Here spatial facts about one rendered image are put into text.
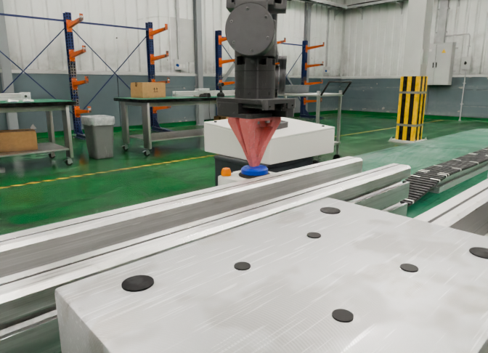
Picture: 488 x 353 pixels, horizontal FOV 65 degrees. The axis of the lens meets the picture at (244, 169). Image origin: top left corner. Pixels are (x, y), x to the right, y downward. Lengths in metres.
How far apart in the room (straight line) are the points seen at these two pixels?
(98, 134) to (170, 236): 5.13
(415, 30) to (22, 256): 6.96
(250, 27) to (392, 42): 12.66
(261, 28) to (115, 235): 0.28
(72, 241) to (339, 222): 0.21
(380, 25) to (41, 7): 9.41
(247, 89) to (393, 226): 0.37
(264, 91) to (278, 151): 0.44
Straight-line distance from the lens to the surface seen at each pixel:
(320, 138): 1.09
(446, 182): 0.83
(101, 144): 5.44
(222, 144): 1.07
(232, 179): 0.56
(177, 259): 0.16
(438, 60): 12.15
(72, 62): 7.80
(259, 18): 0.47
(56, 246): 0.32
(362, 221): 0.20
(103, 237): 0.33
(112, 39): 8.56
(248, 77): 0.53
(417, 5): 7.17
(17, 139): 5.13
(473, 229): 0.42
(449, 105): 12.28
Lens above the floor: 0.97
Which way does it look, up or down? 13 degrees down
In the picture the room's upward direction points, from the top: straight up
